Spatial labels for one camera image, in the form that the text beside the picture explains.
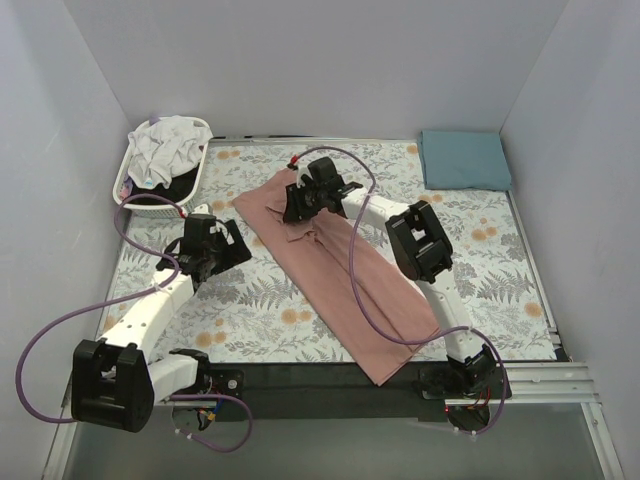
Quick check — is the pink printed t shirt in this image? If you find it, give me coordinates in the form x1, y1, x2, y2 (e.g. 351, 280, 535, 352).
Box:
233, 170, 438, 386

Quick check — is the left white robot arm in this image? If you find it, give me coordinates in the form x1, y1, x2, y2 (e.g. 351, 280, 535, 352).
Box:
71, 205, 252, 432

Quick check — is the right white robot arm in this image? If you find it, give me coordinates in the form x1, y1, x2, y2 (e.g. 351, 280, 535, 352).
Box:
283, 155, 498, 381

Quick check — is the black garment in basket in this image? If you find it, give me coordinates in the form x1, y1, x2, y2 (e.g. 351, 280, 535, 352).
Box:
118, 168, 198, 203

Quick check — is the floral table mat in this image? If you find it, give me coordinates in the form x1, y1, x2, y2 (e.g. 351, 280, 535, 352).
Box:
92, 139, 558, 364

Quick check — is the white laundry basket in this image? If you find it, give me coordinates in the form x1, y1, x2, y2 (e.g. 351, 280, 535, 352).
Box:
112, 116, 210, 218

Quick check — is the white crumpled garment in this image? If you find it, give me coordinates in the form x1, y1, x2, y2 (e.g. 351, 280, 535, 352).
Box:
128, 116, 213, 190

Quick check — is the folded teal t shirt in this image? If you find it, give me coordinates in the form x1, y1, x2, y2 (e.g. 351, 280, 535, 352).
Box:
418, 130, 512, 191

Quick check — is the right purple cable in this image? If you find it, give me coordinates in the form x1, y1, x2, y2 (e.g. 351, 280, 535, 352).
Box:
287, 145, 512, 437

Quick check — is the purple cable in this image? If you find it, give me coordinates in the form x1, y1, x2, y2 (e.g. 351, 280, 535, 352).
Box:
14, 193, 255, 454
287, 145, 512, 437

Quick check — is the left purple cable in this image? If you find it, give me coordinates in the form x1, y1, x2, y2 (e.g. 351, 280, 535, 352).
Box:
14, 193, 255, 454

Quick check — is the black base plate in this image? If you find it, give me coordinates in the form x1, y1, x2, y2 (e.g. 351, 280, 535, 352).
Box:
154, 363, 513, 425

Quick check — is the aluminium frame rail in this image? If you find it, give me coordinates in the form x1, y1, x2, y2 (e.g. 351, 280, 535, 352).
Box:
62, 363, 600, 407

